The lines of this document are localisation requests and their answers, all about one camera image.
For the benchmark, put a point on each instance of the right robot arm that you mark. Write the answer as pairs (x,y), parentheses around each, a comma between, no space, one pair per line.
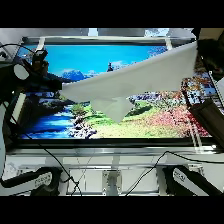
(186,178)

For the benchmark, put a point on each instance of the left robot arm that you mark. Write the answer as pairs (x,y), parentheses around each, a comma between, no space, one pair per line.
(20,71)

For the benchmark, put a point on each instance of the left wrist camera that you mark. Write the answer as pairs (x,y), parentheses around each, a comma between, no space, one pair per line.
(40,55)

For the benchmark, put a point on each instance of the dark brown garment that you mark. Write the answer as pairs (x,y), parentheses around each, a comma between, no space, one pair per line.
(208,118)

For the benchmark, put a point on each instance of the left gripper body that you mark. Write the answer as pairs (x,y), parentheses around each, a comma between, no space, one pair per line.
(50,84)

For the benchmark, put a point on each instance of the white T-shirt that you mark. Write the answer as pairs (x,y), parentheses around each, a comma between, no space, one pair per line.
(150,75)

